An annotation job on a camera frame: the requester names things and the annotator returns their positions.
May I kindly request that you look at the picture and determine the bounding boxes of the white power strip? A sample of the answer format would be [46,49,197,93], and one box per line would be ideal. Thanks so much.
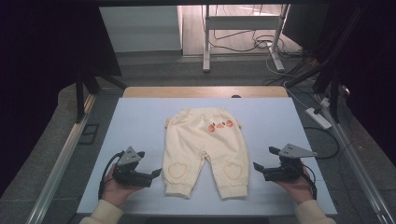
[304,106,333,131]

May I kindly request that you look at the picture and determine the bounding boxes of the white panel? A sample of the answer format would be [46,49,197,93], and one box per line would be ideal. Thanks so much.
[98,5,183,53]

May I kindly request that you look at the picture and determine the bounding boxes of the black floor cables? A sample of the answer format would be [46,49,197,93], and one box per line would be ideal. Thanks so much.
[207,4,304,60]

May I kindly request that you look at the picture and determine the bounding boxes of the wooden table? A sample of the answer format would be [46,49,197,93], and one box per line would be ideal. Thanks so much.
[121,86,290,99]

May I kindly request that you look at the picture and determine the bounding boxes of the black metal stand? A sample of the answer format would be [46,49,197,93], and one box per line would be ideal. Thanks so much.
[284,6,370,124]
[74,60,127,124]

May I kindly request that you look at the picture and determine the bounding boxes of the person's right hand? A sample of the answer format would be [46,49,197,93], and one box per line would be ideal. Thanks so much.
[275,167,314,205]

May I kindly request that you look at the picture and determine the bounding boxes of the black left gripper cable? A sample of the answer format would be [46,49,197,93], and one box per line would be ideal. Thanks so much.
[97,150,125,201]

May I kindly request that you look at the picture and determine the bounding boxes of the dark monitor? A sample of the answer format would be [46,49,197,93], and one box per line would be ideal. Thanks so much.
[281,3,332,51]

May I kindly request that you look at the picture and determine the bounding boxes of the aluminium rail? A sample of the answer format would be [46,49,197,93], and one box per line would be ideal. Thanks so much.
[314,92,396,224]
[26,92,98,224]

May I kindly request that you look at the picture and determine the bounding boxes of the white metal desk frame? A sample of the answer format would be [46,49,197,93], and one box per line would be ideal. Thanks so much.
[202,4,290,74]

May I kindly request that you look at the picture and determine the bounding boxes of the dark curtain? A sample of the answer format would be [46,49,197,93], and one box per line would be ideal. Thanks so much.
[325,0,396,167]
[0,0,123,190]

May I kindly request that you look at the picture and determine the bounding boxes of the cream baby pants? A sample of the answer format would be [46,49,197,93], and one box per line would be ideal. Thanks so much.
[162,106,251,201]

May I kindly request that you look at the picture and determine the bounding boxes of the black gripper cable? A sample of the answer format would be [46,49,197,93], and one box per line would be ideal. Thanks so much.
[301,166,318,201]
[97,150,125,201]

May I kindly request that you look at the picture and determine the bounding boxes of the person's left hand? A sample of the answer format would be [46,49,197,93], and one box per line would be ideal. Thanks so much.
[101,169,144,208]

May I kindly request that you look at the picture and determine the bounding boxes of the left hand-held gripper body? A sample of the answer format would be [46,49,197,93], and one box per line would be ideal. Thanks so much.
[111,146,153,189]

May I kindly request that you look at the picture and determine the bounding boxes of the pale blue table mat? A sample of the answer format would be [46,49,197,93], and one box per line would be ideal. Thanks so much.
[77,97,339,217]

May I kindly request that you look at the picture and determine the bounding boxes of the black power cable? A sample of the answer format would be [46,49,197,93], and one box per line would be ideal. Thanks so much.
[303,125,341,161]

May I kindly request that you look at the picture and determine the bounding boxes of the white cable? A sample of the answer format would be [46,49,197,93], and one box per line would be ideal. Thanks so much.
[265,46,314,110]

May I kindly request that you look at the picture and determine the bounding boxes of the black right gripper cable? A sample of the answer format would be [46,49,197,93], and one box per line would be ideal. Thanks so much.
[301,166,318,201]

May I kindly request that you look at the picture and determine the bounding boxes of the black floor frame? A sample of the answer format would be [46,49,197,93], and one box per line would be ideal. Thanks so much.
[78,123,101,146]

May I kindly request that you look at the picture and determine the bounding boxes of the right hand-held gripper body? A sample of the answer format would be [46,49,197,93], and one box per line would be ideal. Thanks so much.
[263,143,318,183]

